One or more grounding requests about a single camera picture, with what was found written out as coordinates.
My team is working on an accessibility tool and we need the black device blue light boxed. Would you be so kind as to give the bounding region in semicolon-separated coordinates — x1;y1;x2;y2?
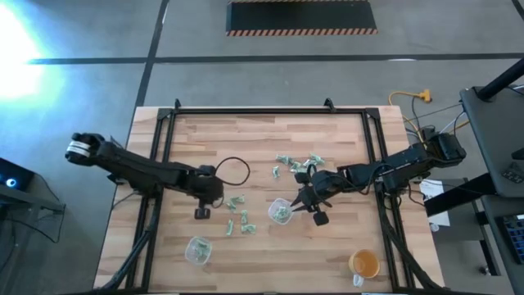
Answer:
0;157;36;193

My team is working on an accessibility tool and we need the white paper sheet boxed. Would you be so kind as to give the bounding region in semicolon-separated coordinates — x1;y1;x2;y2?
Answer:
418;178;451;229

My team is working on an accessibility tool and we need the clear plastic container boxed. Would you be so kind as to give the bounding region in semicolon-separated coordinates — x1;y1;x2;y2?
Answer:
268;197;295;225
183;236;213;266

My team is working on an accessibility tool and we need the black pole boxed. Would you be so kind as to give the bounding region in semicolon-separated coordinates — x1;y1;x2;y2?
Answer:
477;57;524;102

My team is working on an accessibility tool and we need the black hazard-striped floor mat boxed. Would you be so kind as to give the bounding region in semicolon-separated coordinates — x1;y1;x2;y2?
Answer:
225;0;379;38

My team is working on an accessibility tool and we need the black support bar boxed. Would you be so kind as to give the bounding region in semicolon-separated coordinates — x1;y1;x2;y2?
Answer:
423;174;499;217

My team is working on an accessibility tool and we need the orange mug white handle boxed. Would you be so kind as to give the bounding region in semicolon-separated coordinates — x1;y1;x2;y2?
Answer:
347;248;382;288

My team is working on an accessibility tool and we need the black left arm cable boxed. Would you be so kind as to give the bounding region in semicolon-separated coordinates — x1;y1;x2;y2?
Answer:
215;157;251;187

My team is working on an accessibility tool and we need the black metal table frame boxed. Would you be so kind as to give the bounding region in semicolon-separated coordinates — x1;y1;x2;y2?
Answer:
94;98;447;295

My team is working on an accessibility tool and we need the yellow extension cord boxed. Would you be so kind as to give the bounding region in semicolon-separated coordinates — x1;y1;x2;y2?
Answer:
387;88;471;143

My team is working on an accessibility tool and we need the dark keyboard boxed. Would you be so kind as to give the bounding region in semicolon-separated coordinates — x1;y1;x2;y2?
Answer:
495;212;524;266

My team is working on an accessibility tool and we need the dark grey side table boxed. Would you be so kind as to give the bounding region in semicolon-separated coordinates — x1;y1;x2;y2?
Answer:
458;84;524;198

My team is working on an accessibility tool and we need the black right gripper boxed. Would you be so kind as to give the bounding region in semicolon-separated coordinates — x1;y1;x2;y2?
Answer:
291;168;349;212

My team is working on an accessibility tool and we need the dark lower desk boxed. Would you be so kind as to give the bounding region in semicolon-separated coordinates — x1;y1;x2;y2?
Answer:
479;194;524;295

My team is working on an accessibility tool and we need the black keypad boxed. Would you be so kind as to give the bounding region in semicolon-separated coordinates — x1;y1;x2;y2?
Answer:
500;161;524;184

